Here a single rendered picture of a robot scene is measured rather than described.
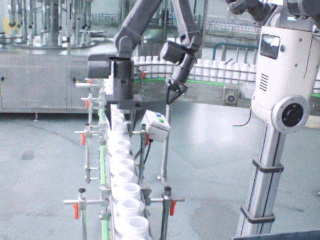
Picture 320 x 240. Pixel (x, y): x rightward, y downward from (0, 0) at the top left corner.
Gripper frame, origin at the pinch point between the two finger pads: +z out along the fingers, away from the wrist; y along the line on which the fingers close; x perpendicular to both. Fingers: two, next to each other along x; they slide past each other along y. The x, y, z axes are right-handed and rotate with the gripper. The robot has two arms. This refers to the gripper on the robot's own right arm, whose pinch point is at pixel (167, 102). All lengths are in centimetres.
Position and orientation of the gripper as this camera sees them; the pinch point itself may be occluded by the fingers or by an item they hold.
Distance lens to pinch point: 123.8
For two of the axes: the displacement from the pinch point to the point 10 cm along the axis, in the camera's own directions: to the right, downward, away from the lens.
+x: 9.0, 3.4, 2.9
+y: 1.8, 3.2, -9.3
